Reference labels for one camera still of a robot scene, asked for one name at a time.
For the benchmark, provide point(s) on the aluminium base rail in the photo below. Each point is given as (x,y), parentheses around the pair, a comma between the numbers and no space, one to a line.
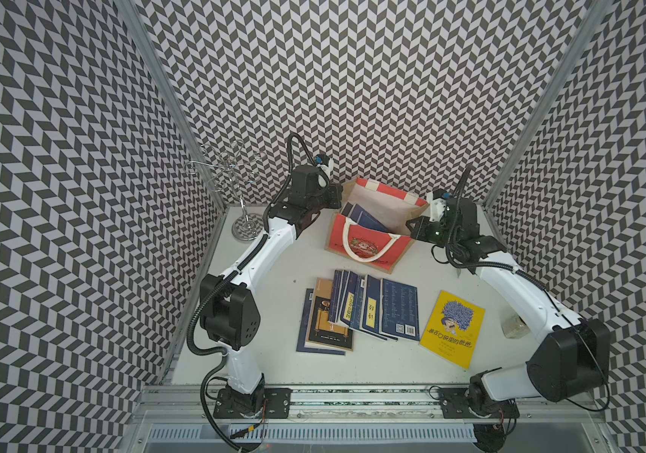
(355,418)

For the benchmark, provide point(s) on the aluminium corner frame post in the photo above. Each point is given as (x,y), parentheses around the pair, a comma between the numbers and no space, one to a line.
(129,14)

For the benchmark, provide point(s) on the yellow book blue illustration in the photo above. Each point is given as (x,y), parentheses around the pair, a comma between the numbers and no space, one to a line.
(453,329)

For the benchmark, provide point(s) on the small glass spice jar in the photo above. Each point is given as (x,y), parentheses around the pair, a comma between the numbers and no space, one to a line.
(514,327)

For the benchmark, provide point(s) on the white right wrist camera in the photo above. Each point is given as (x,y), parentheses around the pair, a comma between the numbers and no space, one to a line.
(437,204)

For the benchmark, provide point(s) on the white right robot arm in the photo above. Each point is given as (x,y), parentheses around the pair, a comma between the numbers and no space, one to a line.
(572,353)

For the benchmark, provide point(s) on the blue book yellow label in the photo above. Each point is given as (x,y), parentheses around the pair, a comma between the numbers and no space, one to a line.
(356,302)

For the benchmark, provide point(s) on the right aluminium corner post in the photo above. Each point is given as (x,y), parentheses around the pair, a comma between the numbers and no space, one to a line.
(584,34)

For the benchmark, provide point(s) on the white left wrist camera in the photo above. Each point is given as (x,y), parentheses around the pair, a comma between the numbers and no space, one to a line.
(326,166)

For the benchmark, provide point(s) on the dark grey back-cover book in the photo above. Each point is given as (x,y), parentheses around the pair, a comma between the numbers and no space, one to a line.
(363,218)

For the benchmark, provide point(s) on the chrome wire jewelry stand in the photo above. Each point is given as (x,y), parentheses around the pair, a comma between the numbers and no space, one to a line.
(230,173)

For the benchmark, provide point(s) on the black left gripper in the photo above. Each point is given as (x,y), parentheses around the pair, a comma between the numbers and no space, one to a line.
(335,190)

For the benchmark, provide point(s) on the blue book text back cover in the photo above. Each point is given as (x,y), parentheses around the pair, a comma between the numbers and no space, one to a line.
(399,310)

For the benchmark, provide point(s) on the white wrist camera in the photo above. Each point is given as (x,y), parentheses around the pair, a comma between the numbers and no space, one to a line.
(326,166)
(437,204)

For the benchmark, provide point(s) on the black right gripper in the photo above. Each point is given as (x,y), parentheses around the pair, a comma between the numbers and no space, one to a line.
(419,232)

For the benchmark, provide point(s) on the brown cover book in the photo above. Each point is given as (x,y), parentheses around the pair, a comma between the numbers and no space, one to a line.
(331,317)

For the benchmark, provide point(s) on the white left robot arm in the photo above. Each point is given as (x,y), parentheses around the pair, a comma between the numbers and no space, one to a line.
(227,318)

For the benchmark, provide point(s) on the red burlap Christmas bag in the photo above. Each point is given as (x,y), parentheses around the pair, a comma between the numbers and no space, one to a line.
(391,206)

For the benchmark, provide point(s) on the blue book under brown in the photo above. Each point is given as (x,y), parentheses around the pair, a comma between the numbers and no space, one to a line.
(303,327)

